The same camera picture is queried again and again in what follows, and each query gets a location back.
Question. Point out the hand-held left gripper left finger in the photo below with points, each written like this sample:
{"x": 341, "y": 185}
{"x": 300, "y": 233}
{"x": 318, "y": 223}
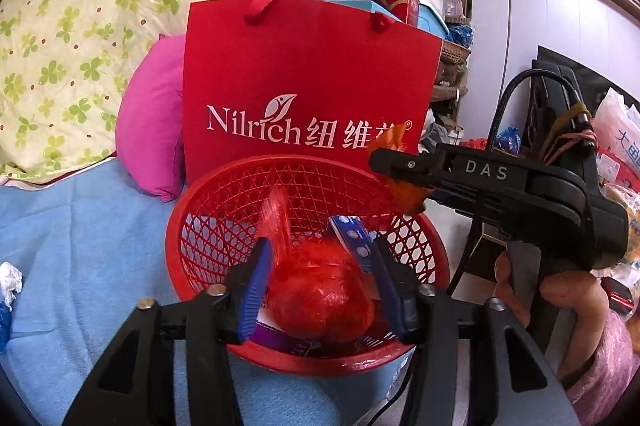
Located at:
{"x": 255, "y": 291}

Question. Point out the bundle of blue plastic bags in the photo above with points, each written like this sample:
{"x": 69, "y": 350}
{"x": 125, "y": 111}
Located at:
{"x": 459, "y": 34}

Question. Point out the pink pillow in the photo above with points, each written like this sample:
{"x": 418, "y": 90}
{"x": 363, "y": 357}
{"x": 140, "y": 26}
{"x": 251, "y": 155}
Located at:
{"x": 150, "y": 120}

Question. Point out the teal cardboard box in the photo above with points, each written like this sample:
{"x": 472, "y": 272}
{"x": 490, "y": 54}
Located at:
{"x": 350, "y": 4}

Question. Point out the red paper gift bag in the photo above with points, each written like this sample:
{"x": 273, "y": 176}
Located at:
{"x": 300, "y": 70}

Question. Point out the person's right forearm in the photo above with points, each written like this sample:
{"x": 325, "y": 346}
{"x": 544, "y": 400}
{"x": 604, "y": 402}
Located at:
{"x": 610, "y": 371}

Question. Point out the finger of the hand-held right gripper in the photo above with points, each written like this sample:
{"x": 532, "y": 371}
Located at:
{"x": 405, "y": 163}

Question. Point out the blue printed blister pack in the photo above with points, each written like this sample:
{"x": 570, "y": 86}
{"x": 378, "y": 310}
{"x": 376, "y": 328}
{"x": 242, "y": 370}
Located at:
{"x": 350, "y": 231}

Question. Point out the crumpled white tissue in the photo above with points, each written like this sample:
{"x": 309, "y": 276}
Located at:
{"x": 10, "y": 278}

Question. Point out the white printed plastic bag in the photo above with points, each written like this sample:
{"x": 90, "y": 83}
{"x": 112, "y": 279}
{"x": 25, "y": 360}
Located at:
{"x": 620, "y": 120}

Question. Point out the person's right hand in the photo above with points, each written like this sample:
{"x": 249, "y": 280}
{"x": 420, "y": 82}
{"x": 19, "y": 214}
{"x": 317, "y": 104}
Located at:
{"x": 575, "y": 306}

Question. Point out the red and black small device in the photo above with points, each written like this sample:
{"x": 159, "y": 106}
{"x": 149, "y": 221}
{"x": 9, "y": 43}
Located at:
{"x": 617, "y": 296}

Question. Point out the small blue plastic bag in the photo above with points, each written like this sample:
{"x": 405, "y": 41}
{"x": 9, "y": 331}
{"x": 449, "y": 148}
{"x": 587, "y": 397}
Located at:
{"x": 509, "y": 139}

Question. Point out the wicker basket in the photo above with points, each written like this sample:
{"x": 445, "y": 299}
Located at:
{"x": 455, "y": 53}

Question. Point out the black television screen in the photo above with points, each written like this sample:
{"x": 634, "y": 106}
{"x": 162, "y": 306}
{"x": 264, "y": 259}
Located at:
{"x": 610, "y": 78}

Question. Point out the green clover print quilt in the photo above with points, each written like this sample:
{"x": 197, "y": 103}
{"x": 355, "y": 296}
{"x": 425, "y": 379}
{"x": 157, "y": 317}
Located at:
{"x": 100, "y": 5}

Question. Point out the red plastic mesh basket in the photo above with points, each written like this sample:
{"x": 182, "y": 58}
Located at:
{"x": 235, "y": 191}

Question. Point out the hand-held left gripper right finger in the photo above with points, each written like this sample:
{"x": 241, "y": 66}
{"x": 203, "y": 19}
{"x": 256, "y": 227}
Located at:
{"x": 392, "y": 306}

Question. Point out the orange wrapper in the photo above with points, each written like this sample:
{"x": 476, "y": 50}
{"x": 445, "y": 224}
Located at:
{"x": 412, "y": 201}

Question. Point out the blue bed sheet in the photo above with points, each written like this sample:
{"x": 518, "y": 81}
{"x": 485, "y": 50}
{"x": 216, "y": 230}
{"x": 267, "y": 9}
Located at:
{"x": 90, "y": 246}

